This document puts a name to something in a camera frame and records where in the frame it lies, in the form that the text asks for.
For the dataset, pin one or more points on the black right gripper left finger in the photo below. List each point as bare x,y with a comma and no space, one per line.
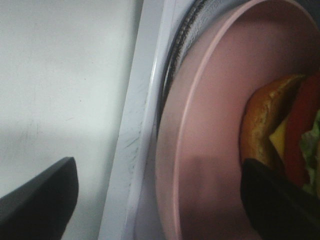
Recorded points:
41,208

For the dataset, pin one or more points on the white microwave oven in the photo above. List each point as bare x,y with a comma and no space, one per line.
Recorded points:
130,210

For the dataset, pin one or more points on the pink round plate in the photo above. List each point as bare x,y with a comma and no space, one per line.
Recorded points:
197,163

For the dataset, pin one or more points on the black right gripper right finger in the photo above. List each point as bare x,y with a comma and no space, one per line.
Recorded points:
276,208

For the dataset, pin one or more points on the toy burger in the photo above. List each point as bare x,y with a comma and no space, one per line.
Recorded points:
281,129

